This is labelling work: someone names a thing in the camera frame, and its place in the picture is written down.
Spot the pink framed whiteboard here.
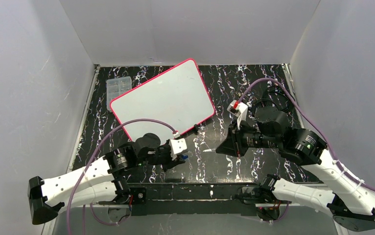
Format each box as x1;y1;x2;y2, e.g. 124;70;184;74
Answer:
110;58;216;143

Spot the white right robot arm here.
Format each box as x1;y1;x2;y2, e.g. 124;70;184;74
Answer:
216;103;375;232

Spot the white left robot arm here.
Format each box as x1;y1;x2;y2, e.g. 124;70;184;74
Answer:
27;133;188;225

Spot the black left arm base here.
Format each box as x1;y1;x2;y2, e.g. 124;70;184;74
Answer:
108;177;147;206

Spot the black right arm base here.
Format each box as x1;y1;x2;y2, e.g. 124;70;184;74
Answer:
234;185;290;223

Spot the metal whiteboard stand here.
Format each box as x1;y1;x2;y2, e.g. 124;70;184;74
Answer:
193;124;200;135

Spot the clear plastic compartment box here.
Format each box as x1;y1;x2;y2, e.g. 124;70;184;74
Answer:
106;76;132;112

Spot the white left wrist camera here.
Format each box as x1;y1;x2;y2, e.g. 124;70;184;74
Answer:
169;131;188;161

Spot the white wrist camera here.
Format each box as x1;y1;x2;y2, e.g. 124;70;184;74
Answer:
227;100;248;130
169;131;188;161

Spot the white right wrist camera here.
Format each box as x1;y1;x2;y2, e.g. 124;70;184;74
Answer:
227;100;248;130

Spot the aluminium front frame rail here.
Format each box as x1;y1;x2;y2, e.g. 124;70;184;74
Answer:
48;183;341;208

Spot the black coiled cable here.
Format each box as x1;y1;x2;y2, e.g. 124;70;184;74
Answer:
251;81;296;114

